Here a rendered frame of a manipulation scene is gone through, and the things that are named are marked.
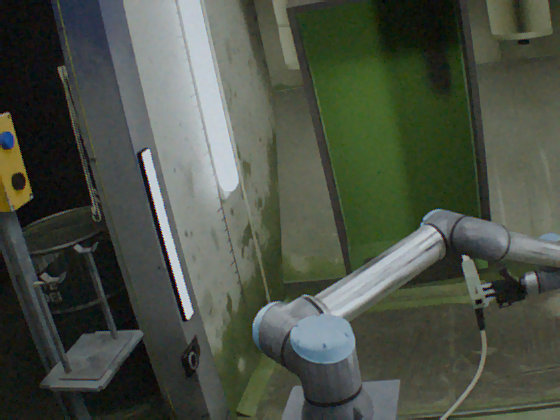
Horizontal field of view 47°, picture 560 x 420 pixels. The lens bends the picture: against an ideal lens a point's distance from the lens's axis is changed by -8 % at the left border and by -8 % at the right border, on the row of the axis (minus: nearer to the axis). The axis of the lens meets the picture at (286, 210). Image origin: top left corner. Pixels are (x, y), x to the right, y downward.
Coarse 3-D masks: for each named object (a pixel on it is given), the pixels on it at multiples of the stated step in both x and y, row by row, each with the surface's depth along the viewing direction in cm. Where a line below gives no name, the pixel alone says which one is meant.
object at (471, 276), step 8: (464, 256) 267; (464, 264) 259; (472, 264) 256; (464, 272) 255; (472, 272) 251; (472, 280) 245; (472, 288) 240; (480, 288) 238; (472, 296) 235; (480, 296) 233; (480, 304) 234; (480, 312) 247; (480, 320) 248; (480, 328) 250
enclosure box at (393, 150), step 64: (320, 0) 219; (384, 0) 250; (448, 0) 247; (320, 64) 265; (384, 64) 263; (448, 64) 261; (320, 128) 242; (384, 128) 278; (448, 128) 276; (384, 192) 293; (448, 192) 291; (448, 256) 285
